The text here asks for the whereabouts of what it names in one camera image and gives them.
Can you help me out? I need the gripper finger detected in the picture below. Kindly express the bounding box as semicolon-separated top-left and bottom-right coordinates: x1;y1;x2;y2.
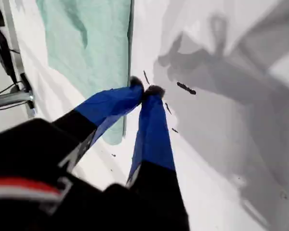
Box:
126;84;191;231
52;76;145;169

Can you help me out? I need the black clamp block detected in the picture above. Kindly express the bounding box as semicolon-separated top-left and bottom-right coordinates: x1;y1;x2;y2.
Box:
19;72;37;118

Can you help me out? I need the silver metal tube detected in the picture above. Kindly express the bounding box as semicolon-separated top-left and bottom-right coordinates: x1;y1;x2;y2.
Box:
0;92;35;109

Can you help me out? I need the pale green T-shirt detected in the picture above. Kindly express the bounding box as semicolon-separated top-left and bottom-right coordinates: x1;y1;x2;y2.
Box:
36;0;135;145

